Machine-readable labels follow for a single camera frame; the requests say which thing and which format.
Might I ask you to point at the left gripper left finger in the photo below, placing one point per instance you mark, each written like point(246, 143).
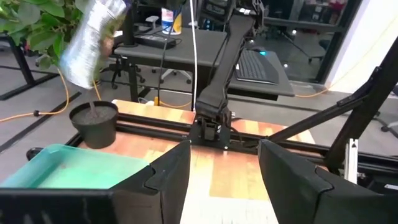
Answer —
point(168, 186)

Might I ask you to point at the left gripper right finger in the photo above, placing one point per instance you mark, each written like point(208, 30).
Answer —
point(295, 193)

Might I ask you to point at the brown white granola bar wrapper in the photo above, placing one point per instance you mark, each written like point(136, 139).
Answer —
point(90, 40)

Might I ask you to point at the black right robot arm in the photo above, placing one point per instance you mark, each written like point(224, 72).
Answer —
point(230, 62)

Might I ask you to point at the black plant pot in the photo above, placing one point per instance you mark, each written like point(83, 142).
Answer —
point(96, 133)

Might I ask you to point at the teal plastic bin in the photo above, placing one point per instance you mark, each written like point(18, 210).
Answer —
point(77, 171)

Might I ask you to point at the white office chair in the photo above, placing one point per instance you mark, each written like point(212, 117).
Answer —
point(174, 73)

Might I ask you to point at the black keyboard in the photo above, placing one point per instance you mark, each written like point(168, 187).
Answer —
point(255, 67)

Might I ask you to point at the black office desk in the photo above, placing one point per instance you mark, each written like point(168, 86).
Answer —
point(186, 49)

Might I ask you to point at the black power brick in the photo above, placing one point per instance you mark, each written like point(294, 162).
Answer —
point(155, 41)

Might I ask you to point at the white wipes canister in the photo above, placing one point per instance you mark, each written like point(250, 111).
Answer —
point(169, 23)

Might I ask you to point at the leafy green tree plant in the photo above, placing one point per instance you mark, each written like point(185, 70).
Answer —
point(31, 25)

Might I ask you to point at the silver aluminium bracket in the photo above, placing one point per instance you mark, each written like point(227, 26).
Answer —
point(351, 161)

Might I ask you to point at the black aluminium table frame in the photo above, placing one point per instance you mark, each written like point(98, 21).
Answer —
point(149, 119)

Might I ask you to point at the black desk leg frame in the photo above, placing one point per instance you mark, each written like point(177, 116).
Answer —
point(21, 62)

